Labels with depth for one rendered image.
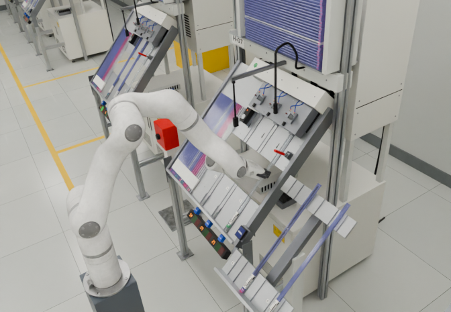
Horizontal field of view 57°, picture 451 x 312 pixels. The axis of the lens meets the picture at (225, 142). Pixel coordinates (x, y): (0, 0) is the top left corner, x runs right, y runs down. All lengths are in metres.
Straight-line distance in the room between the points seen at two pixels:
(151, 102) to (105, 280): 0.75
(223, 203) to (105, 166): 0.69
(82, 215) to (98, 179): 0.13
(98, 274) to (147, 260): 1.11
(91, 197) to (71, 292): 1.39
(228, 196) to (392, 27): 1.01
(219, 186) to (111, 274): 0.63
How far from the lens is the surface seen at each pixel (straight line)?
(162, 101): 1.40
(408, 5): 1.93
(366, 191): 2.30
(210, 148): 1.52
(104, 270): 1.73
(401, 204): 3.25
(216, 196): 1.98
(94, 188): 1.49
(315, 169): 2.41
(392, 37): 1.91
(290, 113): 1.75
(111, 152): 1.42
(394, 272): 2.78
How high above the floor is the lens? 2.06
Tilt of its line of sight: 33 degrees down
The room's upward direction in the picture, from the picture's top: 4 degrees counter-clockwise
